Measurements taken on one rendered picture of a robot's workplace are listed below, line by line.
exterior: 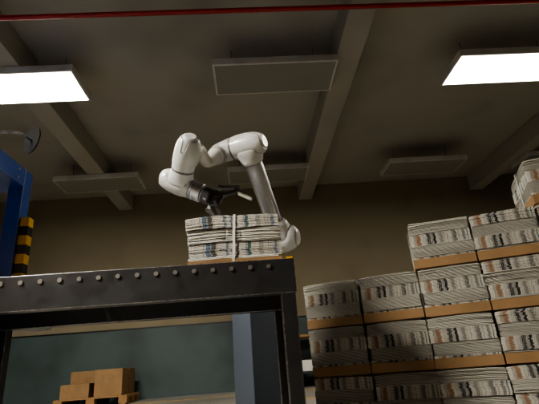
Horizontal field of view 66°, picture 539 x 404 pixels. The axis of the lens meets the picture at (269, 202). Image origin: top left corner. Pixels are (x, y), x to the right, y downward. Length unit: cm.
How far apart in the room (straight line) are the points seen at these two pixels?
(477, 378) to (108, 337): 788
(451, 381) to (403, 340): 26
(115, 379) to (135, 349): 120
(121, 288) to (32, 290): 30
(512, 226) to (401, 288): 60
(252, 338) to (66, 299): 114
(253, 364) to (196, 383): 649
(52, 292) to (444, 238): 173
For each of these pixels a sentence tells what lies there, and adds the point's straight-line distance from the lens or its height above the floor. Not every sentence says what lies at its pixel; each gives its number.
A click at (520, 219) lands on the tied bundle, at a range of 231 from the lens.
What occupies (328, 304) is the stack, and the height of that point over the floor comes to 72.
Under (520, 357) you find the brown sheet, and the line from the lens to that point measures 220.
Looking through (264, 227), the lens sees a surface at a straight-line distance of 169.
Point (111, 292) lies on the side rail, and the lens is 155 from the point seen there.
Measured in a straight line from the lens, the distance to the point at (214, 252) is 168.
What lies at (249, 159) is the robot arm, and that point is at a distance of 233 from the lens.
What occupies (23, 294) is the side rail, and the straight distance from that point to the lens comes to 166.
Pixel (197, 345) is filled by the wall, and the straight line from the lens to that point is 887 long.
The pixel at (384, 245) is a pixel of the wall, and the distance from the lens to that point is 955.
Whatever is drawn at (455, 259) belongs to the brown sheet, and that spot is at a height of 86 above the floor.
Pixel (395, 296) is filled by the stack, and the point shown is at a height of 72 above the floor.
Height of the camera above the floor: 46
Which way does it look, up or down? 21 degrees up
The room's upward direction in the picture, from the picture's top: 5 degrees counter-clockwise
